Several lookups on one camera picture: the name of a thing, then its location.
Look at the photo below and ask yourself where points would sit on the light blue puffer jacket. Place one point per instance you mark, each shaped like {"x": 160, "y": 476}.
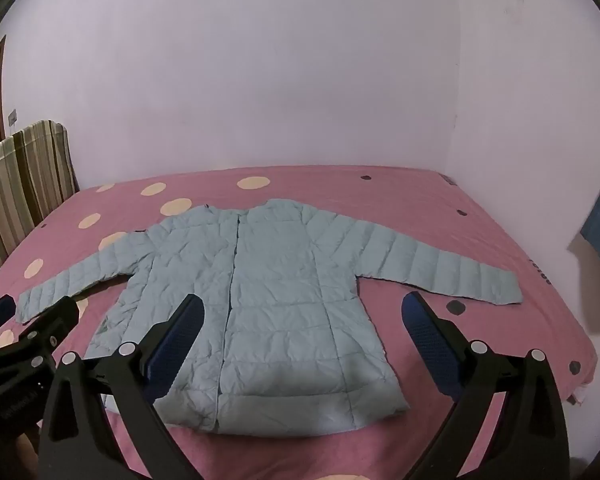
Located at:
{"x": 275, "y": 300}

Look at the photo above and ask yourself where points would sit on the striped headboard cushion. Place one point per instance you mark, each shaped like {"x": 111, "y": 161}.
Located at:
{"x": 22, "y": 180}

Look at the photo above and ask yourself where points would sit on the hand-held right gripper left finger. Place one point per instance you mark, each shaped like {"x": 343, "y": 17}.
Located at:
{"x": 176, "y": 340}

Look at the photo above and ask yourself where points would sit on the white wall switch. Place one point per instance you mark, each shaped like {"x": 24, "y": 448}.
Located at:
{"x": 13, "y": 117}

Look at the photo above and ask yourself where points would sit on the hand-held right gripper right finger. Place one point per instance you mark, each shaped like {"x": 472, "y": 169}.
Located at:
{"x": 422, "y": 330}

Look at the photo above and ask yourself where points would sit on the pink dotted bed sheet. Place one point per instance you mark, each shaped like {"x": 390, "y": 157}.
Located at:
{"x": 430, "y": 210}

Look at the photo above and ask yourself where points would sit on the person's left forearm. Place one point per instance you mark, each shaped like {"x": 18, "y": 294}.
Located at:
{"x": 27, "y": 460}

